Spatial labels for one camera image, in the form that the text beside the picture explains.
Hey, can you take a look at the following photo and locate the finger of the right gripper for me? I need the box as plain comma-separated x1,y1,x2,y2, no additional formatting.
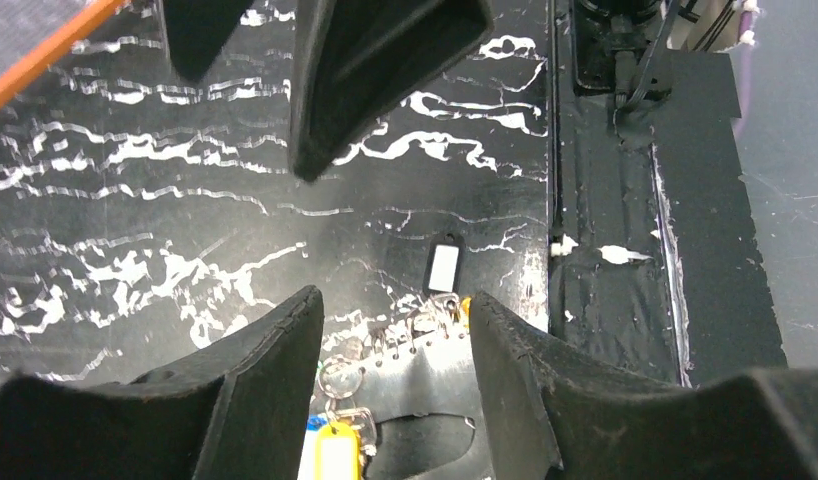
159,0,254,82
288,0,493,182

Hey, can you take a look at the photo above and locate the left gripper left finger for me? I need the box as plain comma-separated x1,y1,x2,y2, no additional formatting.
0,286,324,479

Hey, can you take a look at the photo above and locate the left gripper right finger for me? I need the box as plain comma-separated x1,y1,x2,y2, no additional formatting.
469,292,818,479

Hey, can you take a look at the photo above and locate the blue tag key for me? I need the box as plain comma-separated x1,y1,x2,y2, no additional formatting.
297,414,328,480

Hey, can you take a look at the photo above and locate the orange two-tier rack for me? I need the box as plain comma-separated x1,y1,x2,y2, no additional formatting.
0,0,125,108

